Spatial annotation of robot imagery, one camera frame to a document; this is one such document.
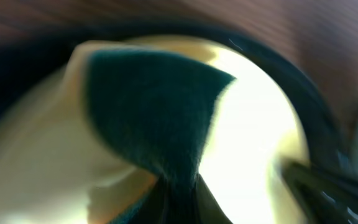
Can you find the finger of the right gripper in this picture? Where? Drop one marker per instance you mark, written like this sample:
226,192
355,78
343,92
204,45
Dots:
316,195

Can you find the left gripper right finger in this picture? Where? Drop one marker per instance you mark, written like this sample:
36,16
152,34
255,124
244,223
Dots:
209,210

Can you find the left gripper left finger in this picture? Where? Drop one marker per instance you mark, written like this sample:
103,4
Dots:
155,207

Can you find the green yellow sponge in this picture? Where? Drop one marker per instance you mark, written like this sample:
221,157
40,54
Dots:
152,108

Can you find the yellow plate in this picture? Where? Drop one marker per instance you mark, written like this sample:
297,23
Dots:
55,169

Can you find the black round tray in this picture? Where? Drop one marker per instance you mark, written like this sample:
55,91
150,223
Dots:
24,63

